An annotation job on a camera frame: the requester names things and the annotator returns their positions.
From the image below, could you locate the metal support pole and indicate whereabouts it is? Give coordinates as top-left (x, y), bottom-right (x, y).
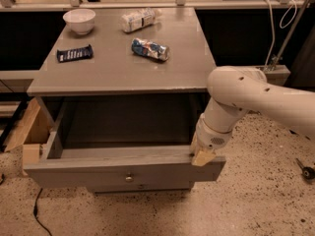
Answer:
top-left (265, 0), bottom-right (311, 71)

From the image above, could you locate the grey bottom drawer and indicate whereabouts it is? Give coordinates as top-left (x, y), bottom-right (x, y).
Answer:
top-left (87, 181), bottom-right (195, 193)

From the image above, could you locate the dark blue candy bar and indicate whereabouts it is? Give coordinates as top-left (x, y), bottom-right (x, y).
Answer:
top-left (56, 44), bottom-right (94, 63)

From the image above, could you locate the black floor cable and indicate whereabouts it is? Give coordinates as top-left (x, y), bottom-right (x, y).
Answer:
top-left (32, 188), bottom-right (53, 236)

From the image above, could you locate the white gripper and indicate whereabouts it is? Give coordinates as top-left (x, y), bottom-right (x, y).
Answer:
top-left (190, 114), bottom-right (232, 166)

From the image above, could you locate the white plastic bottle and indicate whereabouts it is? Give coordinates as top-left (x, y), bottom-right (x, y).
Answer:
top-left (121, 8), bottom-right (162, 33)

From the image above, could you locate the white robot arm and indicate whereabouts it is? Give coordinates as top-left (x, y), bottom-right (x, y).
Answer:
top-left (190, 66), bottom-right (315, 166)

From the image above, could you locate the grey drawer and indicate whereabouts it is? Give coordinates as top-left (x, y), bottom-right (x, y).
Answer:
top-left (87, 181), bottom-right (195, 193)
top-left (25, 102), bottom-right (225, 188)

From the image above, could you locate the white ceramic bowl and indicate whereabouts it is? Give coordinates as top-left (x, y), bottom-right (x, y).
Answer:
top-left (63, 9), bottom-right (95, 34)

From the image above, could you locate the crushed blue snack bag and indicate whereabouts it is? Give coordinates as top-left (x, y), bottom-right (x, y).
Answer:
top-left (131, 38), bottom-right (169, 61)

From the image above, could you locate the grey drawer cabinet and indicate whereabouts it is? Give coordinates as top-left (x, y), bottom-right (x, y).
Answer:
top-left (27, 6), bottom-right (218, 193)

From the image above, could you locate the grey top drawer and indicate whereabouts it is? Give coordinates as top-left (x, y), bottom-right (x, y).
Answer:
top-left (25, 102), bottom-right (225, 188)

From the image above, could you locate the cardboard box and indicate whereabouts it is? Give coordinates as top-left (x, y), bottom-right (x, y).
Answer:
top-left (5, 98), bottom-right (52, 176)

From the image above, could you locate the black floor tool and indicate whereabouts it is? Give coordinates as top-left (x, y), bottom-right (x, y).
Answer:
top-left (296, 159), bottom-right (315, 180)

